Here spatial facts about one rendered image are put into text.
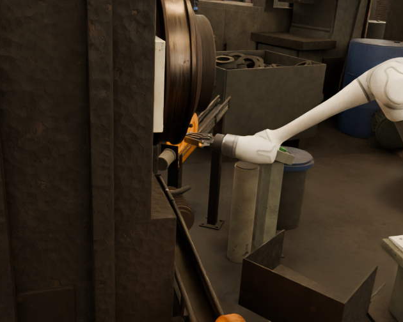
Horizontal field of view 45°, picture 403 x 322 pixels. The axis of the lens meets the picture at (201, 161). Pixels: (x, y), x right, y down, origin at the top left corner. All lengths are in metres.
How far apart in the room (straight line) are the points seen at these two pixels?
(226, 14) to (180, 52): 4.54
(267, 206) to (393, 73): 1.09
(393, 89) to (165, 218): 0.90
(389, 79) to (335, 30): 3.66
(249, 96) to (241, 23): 1.90
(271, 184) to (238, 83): 1.38
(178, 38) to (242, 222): 1.37
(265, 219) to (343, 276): 0.48
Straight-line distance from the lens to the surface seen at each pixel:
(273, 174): 2.43
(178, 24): 1.24
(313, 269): 2.59
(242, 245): 2.48
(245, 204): 2.38
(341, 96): 1.88
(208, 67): 1.33
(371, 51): 4.73
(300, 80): 4.05
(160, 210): 1.07
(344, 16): 5.37
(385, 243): 2.23
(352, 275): 2.61
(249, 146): 1.90
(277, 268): 1.40
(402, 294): 2.29
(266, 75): 3.81
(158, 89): 0.95
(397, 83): 1.65
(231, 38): 5.67
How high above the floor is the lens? 1.36
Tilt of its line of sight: 21 degrees down
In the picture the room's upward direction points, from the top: 3 degrees clockwise
